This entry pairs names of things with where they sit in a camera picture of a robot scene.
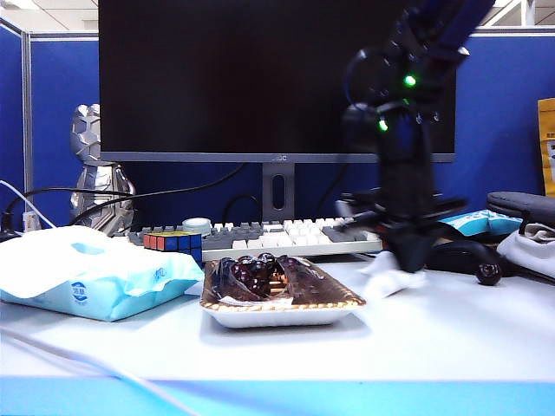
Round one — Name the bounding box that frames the white round lid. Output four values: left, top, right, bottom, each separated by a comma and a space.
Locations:
181, 218, 212, 237

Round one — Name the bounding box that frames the dark red cherry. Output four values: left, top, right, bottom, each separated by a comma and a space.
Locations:
475, 262, 503, 286

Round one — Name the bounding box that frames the black power cable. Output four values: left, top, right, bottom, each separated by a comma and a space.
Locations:
3, 186, 134, 218

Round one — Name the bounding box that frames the black looped cable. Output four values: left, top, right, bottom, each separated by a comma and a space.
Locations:
223, 193, 264, 224

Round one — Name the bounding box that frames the grey zipper pouch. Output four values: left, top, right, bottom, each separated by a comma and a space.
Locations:
486, 191, 555, 231

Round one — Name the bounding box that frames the colourful puzzle cube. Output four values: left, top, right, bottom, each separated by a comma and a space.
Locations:
143, 231, 205, 268

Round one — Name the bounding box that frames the thick white cable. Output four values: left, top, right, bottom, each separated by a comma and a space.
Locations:
0, 328, 192, 416

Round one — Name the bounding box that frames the black hanging cable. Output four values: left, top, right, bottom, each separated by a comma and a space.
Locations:
317, 163, 350, 213

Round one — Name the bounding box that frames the white and grey keyboard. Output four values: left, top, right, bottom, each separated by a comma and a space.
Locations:
127, 216, 384, 263

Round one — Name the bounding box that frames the black computer mouse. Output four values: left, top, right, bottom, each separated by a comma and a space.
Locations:
427, 240, 513, 277

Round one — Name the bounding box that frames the black monitor cable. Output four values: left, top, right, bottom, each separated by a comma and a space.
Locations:
69, 163, 246, 227

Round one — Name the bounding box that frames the yellow box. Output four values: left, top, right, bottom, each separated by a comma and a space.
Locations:
536, 97, 555, 198

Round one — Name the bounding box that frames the thin white cable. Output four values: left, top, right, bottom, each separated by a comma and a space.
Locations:
0, 180, 56, 230

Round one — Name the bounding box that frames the grey monitor stand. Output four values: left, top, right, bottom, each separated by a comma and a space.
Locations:
261, 163, 296, 222

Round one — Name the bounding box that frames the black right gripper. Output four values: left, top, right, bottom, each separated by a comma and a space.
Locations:
336, 189, 470, 274

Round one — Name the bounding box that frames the blue and white snack bag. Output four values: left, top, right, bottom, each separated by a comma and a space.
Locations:
437, 209, 524, 238

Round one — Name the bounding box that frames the clear plastic wrap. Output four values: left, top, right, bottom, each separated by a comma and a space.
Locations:
205, 254, 349, 305

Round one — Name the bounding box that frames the white cloth bag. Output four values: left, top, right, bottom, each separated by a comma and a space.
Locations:
496, 223, 555, 281

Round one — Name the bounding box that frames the silver faceted figurine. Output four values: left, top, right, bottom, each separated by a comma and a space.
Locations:
69, 103, 137, 237

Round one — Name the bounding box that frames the blue wet wipes pack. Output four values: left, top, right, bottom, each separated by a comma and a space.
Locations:
0, 224, 206, 322

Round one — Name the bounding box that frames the white wet wipe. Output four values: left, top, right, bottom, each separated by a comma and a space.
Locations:
359, 250, 428, 300

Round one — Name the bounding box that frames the black computer monitor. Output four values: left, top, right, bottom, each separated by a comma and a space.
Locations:
98, 0, 457, 165

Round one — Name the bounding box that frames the dark cherries pile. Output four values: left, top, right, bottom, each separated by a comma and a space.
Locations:
230, 253, 280, 298

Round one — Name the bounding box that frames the grey partition post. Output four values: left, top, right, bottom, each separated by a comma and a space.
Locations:
22, 32, 34, 218

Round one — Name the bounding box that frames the white foam tray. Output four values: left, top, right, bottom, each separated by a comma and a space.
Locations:
199, 255, 367, 329

